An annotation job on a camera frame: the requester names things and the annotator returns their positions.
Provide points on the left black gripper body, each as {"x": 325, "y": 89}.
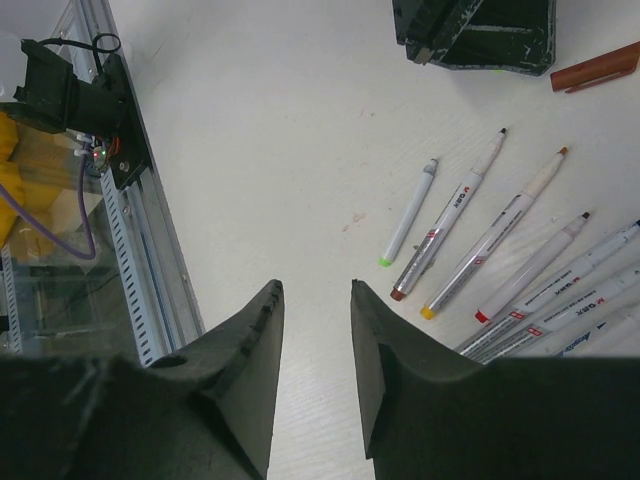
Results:
{"x": 512, "y": 35}

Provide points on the aluminium front rail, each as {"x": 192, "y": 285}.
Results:
{"x": 147, "y": 209}

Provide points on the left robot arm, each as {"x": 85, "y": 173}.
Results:
{"x": 56, "y": 84}

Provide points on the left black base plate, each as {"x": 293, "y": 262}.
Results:
{"x": 131, "y": 154}

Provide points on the yellow capped marker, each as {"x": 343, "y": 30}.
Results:
{"x": 494, "y": 236}

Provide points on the slotted grey cable duct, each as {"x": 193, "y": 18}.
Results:
{"x": 141, "y": 308}

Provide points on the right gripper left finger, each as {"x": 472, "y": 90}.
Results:
{"x": 205, "y": 411}

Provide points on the brown capped marker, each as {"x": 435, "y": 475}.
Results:
{"x": 424, "y": 256}

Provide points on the brown marker cap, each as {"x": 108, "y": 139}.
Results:
{"x": 597, "y": 71}

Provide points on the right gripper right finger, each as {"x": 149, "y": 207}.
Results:
{"x": 430, "y": 413}

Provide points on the yellow storage bin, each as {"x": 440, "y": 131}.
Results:
{"x": 24, "y": 151}

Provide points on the red capped pen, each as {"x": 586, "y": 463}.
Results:
{"x": 531, "y": 269}

